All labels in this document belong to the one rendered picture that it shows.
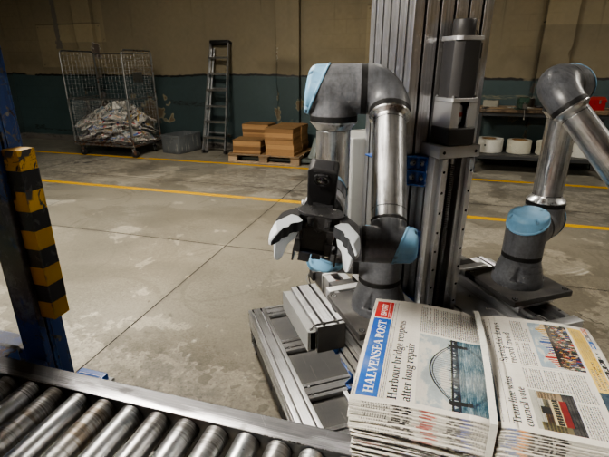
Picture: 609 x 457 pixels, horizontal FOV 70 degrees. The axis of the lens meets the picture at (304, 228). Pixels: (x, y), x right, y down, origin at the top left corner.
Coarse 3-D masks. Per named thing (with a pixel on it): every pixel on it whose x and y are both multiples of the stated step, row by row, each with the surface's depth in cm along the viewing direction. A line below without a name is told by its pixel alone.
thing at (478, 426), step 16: (464, 320) 79; (464, 336) 74; (496, 336) 74; (464, 352) 70; (480, 352) 70; (496, 352) 70; (480, 368) 66; (496, 368) 66; (480, 384) 62; (496, 384) 62; (480, 400) 59; (496, 400) 59; (512, 400) 59; (480, 416) 57; (512, 416) 56; (480, 432) 56; (512, 432) 55; (464, 448) 58; (480, 448) 57; (496, 448) 56; (512, 448) 56
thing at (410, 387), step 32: (384, 320) 77; (416, 320) 77; (448, 320) 78; (384, 352) 69; (416, 352) 69; (448, 352) 69; (384, 384) 62; (416, 384) 62; (448, 384) 62; (352, 416) 61; (384, 416) 59; (416, 416) 58; (448, 416) 57; (352, 448) 63; (384, 448) 62; (416, 448) 60; (448, 448) 58
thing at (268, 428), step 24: (0, 360) 103; (48, 384) 96; (72, 384) 95; (96, 384) 95; (120, 384) 95; (120, 408) 92; (144, 408) 89; (168, 408) 89; (192, 408) 89; (216, 408) 89; (168, 432) 90; (240, 432) 84; (264, 432) 83; (288, 432) 83; (312, 432) 83; (336, 432) 83; (336, 456) 79
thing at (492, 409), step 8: (480, 320) 77; (480, 328) 74; (480, 336) 71; (480, 344) 69; (488, 360) 65; (488, 368) 64; (488, 376) 62; (488, 384) 61; (488, 392) 60; (488, 400) 58; (488, 408) 57; (496, 408) 57; (496, 416) 56
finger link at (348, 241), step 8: (344, 224) 65; (336, 232) 63; (344, 232) 62; (352, 232) 62; (336, 240) 66; (344, 240) 60; (352, 240) 59; (360, 240) 61; (344, 248) 63; (352, 248) 58; (360, 248) 59; (344, 256) 63; (352, 256) 58; (344, 264) 63
